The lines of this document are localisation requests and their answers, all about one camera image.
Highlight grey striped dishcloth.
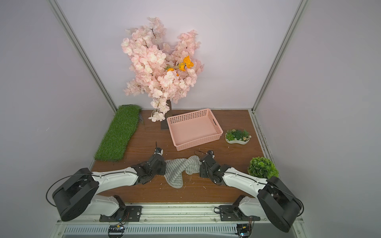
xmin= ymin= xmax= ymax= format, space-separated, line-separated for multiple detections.
xmin=164 ymin=155 xmax=201 ymax=188

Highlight pink plastic basket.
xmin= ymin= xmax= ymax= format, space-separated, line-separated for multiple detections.
xmin=167 ymin=109 xmax=223 ymax=151

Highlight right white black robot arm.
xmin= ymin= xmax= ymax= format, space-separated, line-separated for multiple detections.
xmin=200 ymin=151 xmax=304 ymax=233

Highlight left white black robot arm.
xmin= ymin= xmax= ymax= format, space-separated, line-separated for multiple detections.
xmin=52 ymin=148 xmax=166 ymax=222

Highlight green artificial grass mat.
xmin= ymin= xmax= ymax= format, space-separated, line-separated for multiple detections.
xmin=94 ymin=105 xmax=141 ymax=162

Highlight succulents in white dish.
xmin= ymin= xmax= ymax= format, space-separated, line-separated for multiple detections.
xmin=225 ymin=129 xmax=252 ymax=145

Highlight round green leafy plant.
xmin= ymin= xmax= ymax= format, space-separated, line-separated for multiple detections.
xmin=248 ymin=157 xmax=279 ymax=179

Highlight pink cherry blossom tree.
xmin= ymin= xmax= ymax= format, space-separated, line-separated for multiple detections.
xmin=121 ymin=17 xmax=203 ymax=122

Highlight orange artificial flowers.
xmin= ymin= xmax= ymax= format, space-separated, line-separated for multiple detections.
xmin=165 ymin=56 xmax=194 ymax=71

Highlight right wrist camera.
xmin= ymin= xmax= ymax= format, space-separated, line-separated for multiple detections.
xmin=207 ymin=150 xmax=215 ymax=158

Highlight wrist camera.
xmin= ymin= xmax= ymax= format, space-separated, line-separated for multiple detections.
xmin=154 ymin=142 xmax=163 ymax=156
xmin=207 ymin=150 xmax=215 ymax=158

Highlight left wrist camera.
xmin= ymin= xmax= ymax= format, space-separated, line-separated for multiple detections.
xmin=154 ymin=142 xmax=163 ymax=156

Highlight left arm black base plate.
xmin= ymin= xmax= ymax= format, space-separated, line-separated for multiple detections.
xmin=99 ymin=195 xmax=143 ymax=223

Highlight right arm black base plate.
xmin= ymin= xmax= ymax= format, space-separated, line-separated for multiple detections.
xmin=213 ymin=195 xmax=261 ymax=222

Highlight aluminium mounting rail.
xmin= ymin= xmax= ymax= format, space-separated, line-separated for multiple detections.
xmin=56 ymin=203 xmax=304 ymax=225

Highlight left corner aluminium post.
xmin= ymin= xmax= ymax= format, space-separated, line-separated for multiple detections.
xmin=47 ymin=0 xmax=117 ymax=113

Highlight corner aluminium post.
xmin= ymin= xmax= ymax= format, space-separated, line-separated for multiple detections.
xmin=47 ymin=0 xmax=117 ymax=113
xmin=252 ymin=0 xmax=309 ymax=114

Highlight right corner aluminium post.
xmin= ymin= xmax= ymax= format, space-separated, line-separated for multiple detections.
xmin=252 ymin=0 xmax=309 ymax=114

